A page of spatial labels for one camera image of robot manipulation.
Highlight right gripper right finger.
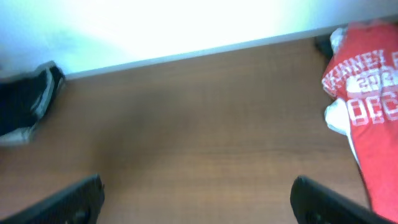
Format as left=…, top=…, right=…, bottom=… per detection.
left=290, top=175, right=394, bottom=224

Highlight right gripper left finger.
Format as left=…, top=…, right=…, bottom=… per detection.
left=1, top=174, right=105, bottom=224

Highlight black shorts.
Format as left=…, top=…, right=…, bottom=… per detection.
left=1, top=61, right=65, bottom=135

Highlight folded khaki shorts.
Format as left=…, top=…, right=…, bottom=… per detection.
left=1, top=124, right=37, bottom=146

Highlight white garment under red shirt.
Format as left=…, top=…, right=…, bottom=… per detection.
left=324, top=27, right=360, bottom=166

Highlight red soccer t-shirt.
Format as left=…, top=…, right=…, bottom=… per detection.
left=322, top=21, right=397, bottom=222

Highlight dark garment at table corner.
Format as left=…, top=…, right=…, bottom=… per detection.
left=315, top=35, right=333, bottom=62

